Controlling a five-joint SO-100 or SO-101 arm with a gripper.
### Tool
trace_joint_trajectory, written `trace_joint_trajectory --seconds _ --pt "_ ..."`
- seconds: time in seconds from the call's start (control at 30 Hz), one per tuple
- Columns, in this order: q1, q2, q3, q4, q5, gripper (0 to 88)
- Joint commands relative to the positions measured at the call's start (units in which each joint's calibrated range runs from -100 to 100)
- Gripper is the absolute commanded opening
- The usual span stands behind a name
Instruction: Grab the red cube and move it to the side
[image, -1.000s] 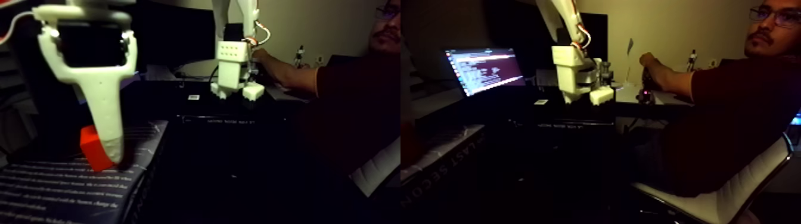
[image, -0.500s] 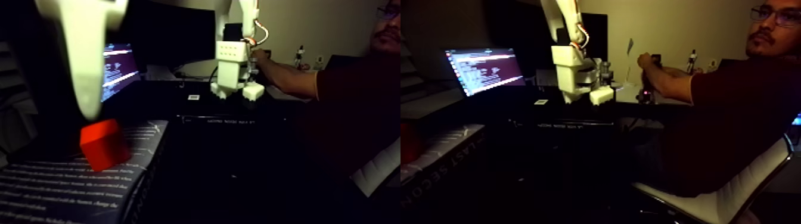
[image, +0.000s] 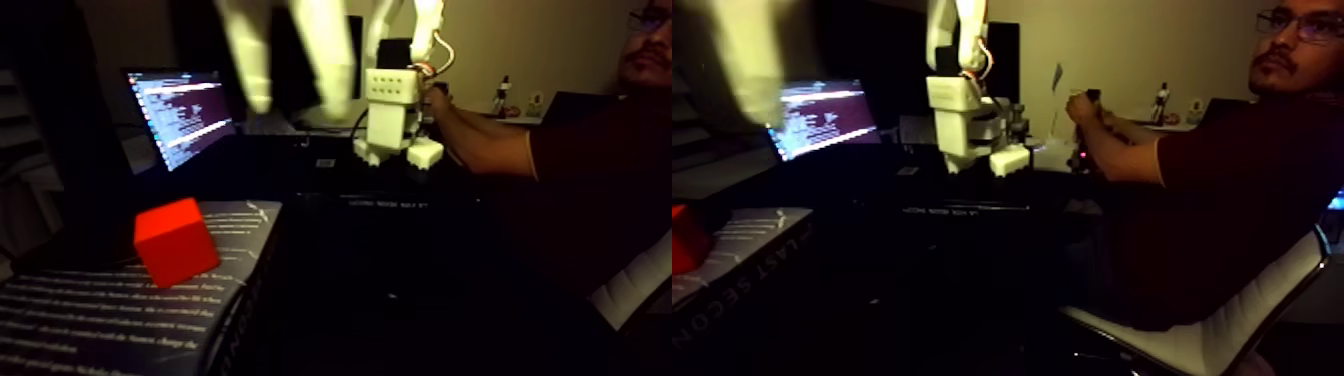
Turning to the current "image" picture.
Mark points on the red cube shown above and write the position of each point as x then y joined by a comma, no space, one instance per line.
173,242

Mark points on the dark leader arm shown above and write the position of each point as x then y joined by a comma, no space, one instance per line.
1084,158

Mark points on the person's left hand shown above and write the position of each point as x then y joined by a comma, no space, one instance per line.
1092,118

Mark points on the open laptop with lit screen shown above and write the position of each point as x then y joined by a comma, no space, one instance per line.
184,121

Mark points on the small white tag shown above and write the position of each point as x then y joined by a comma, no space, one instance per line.
326,163

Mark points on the black box with white lettering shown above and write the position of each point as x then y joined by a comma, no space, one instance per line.
383,200

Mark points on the dark book with white text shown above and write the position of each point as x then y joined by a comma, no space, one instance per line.
116,315

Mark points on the white side desk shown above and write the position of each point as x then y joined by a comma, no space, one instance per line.
1050,158

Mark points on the small figurine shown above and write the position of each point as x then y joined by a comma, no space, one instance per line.
1161,103

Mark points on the person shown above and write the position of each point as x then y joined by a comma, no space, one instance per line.
1250,178

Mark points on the white office chair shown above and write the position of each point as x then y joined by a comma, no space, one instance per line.
1218,336

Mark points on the person's glasses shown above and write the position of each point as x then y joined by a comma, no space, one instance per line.
1302,26

